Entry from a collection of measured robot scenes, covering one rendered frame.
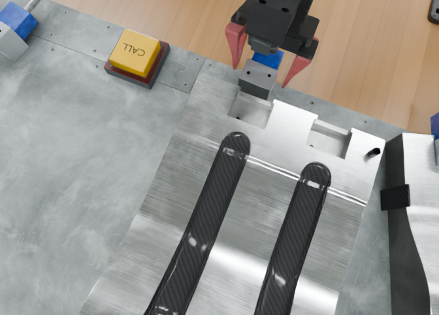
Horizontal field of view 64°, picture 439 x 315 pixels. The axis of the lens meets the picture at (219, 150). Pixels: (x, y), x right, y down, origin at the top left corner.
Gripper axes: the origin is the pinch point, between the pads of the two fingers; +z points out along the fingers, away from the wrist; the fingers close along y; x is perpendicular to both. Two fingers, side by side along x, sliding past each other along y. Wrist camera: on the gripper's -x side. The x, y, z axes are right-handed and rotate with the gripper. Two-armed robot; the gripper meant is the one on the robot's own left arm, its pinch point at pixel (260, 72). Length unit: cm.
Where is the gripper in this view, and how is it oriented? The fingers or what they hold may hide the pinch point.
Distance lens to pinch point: 54.6
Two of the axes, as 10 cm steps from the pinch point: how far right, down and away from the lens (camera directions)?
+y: 9.2, 3.8, -1.1
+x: 3.5, -6.4, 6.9
